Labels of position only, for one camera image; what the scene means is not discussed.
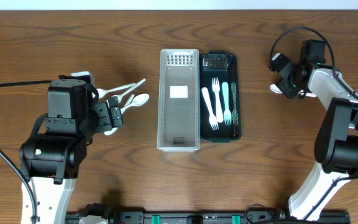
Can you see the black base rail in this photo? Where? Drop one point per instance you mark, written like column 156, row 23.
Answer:
column 97, row 213

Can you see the white label sticker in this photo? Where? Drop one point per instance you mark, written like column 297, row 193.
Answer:
column 179, row 91

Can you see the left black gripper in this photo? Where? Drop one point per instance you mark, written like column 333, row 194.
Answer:
column 105, row 116

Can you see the white spoon bowl right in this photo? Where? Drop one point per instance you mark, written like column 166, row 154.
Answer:
column 138, row 100

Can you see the clear perforated plastic basket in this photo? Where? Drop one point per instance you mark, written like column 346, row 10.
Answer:
column 179, row 118

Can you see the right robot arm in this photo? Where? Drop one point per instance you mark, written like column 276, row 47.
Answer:
column 336, row 145

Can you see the white fork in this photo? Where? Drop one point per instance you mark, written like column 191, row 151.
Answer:
column 227, row 113
column 216, row 90
column 212, row 118

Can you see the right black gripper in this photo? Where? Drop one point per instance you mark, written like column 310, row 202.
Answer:
column 286, row 78

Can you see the white spoon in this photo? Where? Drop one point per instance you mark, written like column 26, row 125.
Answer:
column 121, row 96
column 275, row 89
column 102, row 92

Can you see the white spoon bowl down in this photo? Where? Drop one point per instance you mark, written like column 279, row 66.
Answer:
column 112, row 130

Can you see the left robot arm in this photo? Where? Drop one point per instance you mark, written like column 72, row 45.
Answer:
column 51, row 157

